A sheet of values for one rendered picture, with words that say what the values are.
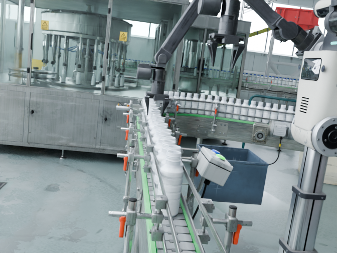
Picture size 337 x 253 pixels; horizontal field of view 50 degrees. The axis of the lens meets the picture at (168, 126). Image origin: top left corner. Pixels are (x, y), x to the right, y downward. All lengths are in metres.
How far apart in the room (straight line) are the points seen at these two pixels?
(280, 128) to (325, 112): 1.43
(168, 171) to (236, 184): 1.01
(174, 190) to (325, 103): 0.75
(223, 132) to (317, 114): 1.66
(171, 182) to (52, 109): 3.95
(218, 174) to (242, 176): 0.76
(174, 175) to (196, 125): 2.14
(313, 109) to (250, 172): 0.55
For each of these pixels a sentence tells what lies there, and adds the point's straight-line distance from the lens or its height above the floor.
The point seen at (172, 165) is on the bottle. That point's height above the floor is 1.13.
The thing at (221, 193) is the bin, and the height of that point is 0.78.
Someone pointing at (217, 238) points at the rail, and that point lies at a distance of 0.62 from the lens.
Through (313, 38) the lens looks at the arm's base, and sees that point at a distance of 1.75.
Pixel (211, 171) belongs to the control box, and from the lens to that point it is 1.11.
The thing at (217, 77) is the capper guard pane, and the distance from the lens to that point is 6.75.
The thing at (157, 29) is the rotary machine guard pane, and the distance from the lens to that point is 4.69.
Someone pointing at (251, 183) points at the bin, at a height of 0.84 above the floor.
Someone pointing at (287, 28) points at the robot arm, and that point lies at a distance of 1.68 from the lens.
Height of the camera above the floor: 1.38
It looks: 10 degrees down
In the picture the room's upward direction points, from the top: 7 degrees clockwise
